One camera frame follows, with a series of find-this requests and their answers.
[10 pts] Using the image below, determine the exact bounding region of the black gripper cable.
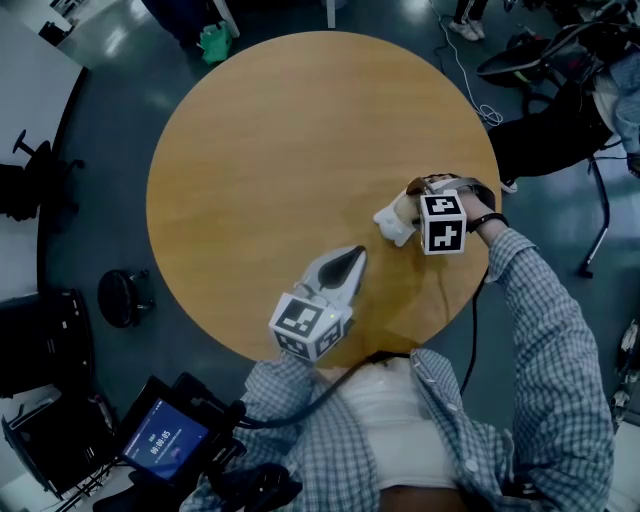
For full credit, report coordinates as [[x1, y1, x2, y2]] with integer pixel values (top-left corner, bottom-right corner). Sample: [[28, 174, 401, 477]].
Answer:
[[234, 352, 401, 430], [458, 267, 491, 394]]

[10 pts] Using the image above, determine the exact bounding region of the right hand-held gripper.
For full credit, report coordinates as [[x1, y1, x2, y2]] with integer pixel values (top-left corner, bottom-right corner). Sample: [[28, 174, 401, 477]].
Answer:
[[373, 179, 469, 256]]

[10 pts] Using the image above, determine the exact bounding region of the black mesh office chair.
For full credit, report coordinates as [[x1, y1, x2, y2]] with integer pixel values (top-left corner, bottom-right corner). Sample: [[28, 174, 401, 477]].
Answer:
[[475, 0, 640, 101]]

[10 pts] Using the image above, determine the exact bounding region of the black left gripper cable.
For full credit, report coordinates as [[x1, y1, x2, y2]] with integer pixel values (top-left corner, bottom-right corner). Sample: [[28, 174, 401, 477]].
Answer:
[[234, 352, 401, 430]]

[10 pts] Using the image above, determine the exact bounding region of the black tablet mount rig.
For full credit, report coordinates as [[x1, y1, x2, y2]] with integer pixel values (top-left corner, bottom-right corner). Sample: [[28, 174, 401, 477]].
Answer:
[[118, 372, 304, 512]]

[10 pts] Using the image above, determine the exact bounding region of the person's left forearm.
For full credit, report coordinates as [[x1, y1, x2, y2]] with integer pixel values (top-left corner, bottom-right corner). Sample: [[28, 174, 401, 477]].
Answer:
[[243, 355, 326, 421]]

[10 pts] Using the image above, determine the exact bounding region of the beige bar of soap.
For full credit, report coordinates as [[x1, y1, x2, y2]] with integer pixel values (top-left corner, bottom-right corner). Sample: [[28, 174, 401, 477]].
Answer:
[[392, 195, 421, 222]]

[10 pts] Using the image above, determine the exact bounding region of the white floor cable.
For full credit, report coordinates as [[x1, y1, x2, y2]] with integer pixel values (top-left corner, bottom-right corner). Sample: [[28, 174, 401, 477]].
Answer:
[[427, 0, 504, 127]]

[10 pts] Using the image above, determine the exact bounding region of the person's right hand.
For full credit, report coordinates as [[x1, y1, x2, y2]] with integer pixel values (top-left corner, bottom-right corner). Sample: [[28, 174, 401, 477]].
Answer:
[[407, 172, 497, 226]]

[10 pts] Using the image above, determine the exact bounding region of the black cabinet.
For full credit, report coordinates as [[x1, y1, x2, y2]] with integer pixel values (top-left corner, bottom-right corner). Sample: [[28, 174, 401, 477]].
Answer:
[[0, 288, 95, 399]]

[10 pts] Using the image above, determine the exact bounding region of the black wristband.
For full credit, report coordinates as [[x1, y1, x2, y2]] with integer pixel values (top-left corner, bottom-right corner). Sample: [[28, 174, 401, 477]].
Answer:
[[467, 212, 510, 234]]

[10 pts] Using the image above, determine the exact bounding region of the green bag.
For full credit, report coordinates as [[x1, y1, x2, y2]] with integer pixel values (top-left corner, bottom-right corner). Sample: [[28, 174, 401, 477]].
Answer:
[[198, 20, 234, 66]]

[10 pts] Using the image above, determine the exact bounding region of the person's white undershirt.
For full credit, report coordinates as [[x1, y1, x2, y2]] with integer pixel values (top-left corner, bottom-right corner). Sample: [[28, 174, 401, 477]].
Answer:
[[339, 357, 459, 494]]

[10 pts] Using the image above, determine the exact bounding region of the person's right forearm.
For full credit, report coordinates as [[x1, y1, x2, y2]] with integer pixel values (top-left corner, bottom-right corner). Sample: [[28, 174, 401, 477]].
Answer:
[[468, 219, 601, 381]]

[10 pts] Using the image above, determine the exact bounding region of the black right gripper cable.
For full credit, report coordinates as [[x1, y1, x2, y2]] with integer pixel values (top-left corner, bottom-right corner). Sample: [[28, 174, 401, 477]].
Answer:
[[458, 267, 491, 394]]

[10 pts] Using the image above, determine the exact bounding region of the black equipment case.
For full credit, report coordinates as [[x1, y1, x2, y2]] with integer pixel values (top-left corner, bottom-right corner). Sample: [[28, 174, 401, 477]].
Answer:
[[0, 393, 124, 501]]

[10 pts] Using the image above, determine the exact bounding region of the black round stool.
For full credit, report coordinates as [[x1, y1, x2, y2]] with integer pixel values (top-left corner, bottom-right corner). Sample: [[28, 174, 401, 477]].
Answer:
[[96, 268, 156, 329]]

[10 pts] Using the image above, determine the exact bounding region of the tablet with timer screen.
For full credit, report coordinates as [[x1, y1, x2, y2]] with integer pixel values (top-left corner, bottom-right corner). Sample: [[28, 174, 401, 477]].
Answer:
[[121, 397, 211, 485]]

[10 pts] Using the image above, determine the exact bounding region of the grey metal chair leg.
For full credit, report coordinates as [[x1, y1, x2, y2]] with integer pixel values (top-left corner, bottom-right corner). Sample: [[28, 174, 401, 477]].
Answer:
[[578, 154, 612, 279]]

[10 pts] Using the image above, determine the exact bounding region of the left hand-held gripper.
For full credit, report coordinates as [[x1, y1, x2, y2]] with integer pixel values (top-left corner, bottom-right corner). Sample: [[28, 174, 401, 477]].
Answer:
[[268, 244, 369, 362]]

